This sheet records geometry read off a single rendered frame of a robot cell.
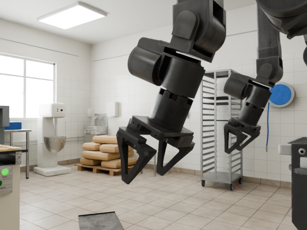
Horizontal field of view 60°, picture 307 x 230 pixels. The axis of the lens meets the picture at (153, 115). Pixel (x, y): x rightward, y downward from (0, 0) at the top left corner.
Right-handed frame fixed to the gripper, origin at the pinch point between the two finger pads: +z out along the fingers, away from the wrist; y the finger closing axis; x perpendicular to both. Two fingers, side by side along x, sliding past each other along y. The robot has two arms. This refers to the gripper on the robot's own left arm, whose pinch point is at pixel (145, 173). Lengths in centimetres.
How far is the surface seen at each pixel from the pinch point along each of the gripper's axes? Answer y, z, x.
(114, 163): -340, 185, -272
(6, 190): -33, 68, -92
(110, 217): -177, 152, -125
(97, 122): -432, 169, -438
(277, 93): -407, -40, -71
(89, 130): -398, 186, -422
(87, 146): -338, 190, -353
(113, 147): -337, 157, -284
